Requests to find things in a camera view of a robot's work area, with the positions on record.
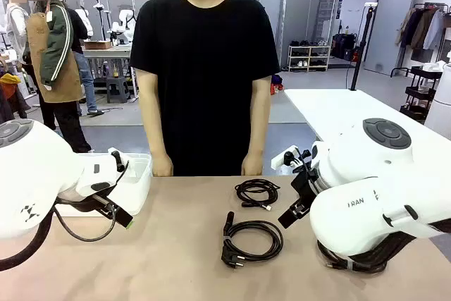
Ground person in brown apron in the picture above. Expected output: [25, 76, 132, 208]
[22, 0, 93, 154]

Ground person in black T-shirt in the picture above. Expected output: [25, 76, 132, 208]
[128, 0, 281, 177]

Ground clothes rack with coats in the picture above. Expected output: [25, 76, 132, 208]
[390, 1, 451, 78]

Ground black tripod pole with camera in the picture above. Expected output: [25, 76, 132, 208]
[350, 1, 378, 92]

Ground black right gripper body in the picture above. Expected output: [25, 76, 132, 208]
[290, 171, 320, 207]

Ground large white table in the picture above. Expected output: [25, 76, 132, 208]
[283, 87, 451, 156]

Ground grey door panel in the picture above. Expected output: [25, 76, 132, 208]
[363, 0, 418, 77]

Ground person's right hand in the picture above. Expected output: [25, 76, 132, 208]
[152, 155, 175, 178]

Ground clear plastic storage bin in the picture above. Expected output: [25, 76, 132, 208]
[58, 152, 153, 217]

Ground grey plastic stool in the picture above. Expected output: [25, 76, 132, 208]
[105, 75, 130, 104]

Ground black power cable with plug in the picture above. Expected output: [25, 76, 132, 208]
[221, 211, 285, 269]

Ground person's left forearm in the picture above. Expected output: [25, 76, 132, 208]
[245, 103, 271, 156]

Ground purple and red clothes pile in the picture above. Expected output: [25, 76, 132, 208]
[270, 73, 285, 97]

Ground cardboard box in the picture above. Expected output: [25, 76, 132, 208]
[83, 39, 113, 51]

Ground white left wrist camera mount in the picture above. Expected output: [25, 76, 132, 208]
[107, 147, 130, 176]

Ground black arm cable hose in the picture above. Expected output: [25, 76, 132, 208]
[0, 202, 118, 272]
[382, 221, 451, 267]

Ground person in dark top, jeans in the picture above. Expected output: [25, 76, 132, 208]
[52, 0, 106, 118]

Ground black bags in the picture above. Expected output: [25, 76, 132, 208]
[332, 32, 361, 61]

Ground black utility cart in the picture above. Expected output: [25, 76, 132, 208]
[400, 64, 443, 123]

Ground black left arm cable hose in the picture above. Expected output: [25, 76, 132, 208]
[0, 202, 118, 272]

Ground grey workbench table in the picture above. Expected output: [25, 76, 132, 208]
[80, 44, 139, 100]

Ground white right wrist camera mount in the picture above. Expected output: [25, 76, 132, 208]
[270, 145, 311, 175]

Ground white shoe rack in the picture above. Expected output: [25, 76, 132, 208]
[288, 44, 333, 73]

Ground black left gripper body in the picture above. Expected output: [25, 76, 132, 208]
[57, 193, 119, 220]

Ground white cylindrical column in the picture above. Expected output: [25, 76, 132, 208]
[424, 62, 451, 137]

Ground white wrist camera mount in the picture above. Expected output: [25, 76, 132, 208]
[107, 147, 130, 176]
[270, 145, 311, 175]

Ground person's left hand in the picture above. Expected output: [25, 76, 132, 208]
[240, 153, 264, 176]

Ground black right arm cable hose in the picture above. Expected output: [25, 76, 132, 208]
[382, 221, 451, 267]

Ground thin black cable coil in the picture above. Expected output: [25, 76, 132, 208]
[234, 178, 282, 211]

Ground person's right forearm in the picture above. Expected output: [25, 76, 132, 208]
[140, 103, 171, 158]

